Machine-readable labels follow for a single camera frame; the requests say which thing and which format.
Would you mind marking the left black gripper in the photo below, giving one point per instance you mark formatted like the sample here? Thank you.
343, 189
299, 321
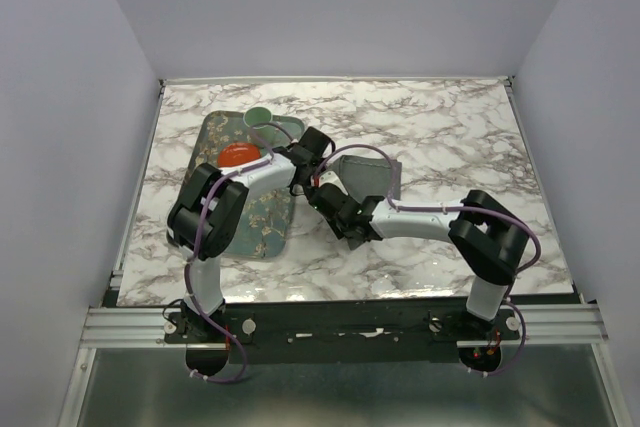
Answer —
318, 165

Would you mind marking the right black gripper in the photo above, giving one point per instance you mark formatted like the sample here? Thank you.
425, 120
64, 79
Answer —
335, 228

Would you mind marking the grey cloth napkin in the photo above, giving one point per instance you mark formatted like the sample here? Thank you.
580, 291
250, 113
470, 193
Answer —
366, 177

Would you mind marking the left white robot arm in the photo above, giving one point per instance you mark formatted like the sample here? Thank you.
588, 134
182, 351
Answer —
204, 219

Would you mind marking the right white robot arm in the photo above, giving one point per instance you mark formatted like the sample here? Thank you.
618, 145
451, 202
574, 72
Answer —
489, 238

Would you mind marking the pale green cup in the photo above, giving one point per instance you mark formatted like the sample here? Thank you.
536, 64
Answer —
258, 121

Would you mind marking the red saucer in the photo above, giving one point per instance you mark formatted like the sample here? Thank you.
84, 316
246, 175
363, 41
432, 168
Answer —
238, 153

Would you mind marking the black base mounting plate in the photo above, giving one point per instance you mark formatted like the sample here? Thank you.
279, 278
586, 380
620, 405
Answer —
437, 330

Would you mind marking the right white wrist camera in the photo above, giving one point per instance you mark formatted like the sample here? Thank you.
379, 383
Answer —
330, 178

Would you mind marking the aluminium frame rail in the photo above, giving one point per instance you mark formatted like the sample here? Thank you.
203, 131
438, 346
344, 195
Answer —
125, 328

